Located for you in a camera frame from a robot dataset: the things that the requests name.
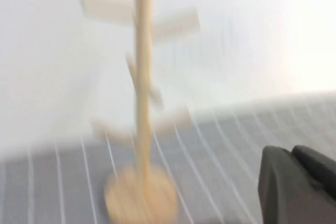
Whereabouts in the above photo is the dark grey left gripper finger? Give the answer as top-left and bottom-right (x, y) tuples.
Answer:
(258, 145), (336, 224)

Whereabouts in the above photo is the wooden branched headphone stand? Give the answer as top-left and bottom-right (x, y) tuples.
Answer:
(78, 0), (202, 222)

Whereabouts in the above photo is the grey white-checked tablecloth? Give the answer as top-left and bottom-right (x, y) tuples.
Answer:
(0, 90), (336, 224)

